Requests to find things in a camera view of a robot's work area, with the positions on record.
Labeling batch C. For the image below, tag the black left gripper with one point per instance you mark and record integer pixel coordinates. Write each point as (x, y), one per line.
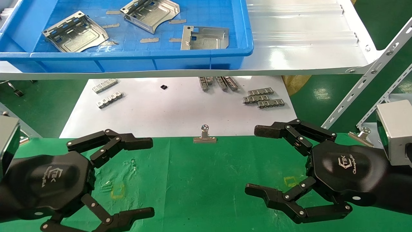
(48, 180)

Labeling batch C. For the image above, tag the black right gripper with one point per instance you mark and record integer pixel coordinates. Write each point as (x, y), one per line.
(347, 174)

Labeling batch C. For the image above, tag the sheet metal bracket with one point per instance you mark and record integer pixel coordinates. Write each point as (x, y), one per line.
(151, 14)
(77, 33)

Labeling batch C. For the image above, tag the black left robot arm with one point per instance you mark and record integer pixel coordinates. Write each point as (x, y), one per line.
(4, 199)

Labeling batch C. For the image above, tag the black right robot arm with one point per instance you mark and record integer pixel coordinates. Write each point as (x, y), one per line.
(399, 187)

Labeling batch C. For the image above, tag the small slotted metal strip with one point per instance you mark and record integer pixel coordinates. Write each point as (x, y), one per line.
(271, 103)
(256, 99)
(110, 99)
(227, 83)
(204, 83)
(260, 91)
(105, 85)

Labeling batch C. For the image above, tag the green table cloth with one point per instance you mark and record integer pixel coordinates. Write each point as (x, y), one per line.
(199, 187)

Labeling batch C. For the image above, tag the silver binder clip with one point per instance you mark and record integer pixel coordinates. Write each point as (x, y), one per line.
(204, 138)
(23, 140)
(362, 135)

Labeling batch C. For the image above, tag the white paper sheet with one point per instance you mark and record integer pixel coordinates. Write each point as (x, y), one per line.
(167, 112)

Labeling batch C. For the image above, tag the yellow brown bag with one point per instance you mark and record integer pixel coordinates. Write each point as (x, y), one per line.
(296, 83)

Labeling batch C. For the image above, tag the small black plastic piece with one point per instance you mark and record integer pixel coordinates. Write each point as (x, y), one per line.
(163, 87)

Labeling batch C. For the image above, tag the white shelf board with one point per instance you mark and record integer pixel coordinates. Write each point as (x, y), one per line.
(296, 51)

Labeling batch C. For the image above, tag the blue plastic tray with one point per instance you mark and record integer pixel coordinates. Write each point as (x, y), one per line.
(128, 61)

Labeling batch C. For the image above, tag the white slotted angle beam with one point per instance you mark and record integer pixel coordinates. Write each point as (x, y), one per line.
(370, 74)
(386, 96)

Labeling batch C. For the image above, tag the crumpled clear tape piece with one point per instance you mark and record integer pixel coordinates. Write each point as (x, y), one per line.
(109, 43)

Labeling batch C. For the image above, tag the grey tape strip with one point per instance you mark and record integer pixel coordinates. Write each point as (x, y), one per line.
(111, 25)
(175, 40)
(177, 21)
(149, 40)
(113, 12)

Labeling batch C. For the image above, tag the black caster wheel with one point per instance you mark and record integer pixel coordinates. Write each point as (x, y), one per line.
(17, 92)

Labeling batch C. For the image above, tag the flat sheet metal plate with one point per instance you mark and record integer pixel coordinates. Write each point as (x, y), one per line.
(206, 40)

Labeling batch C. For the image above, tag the grey metal frame leg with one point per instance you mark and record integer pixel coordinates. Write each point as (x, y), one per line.
(25, 127)

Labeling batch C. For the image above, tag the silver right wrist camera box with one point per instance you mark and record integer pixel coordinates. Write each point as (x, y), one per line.
(397, 129)

